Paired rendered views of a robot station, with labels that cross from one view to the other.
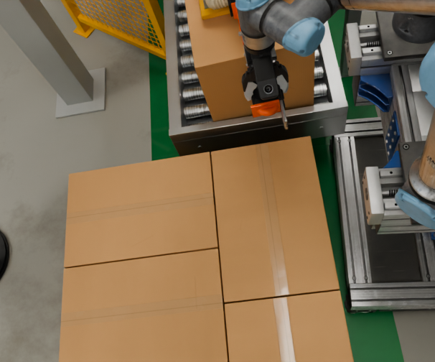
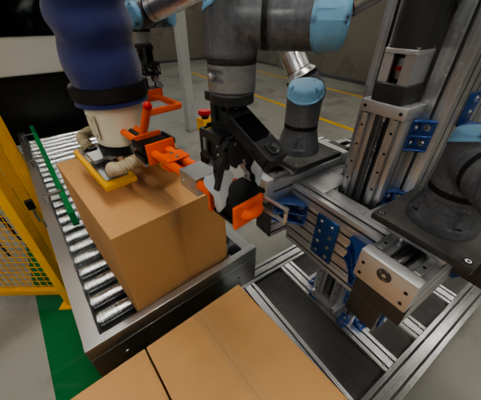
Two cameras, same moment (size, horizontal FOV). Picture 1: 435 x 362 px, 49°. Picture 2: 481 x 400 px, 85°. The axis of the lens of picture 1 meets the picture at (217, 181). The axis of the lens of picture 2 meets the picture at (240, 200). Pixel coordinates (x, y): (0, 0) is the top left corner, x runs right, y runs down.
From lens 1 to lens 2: 88 cm
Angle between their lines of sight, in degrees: 43
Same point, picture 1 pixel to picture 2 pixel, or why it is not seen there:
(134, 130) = (27, 385)
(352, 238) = not seen: hidden behind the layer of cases
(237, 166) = (185, 348)
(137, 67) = (23, 315)
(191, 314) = not seen: outside the picture
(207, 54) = (121, 224)
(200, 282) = not seen: outside the picture
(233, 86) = (157, 255)
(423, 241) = (355, 336)
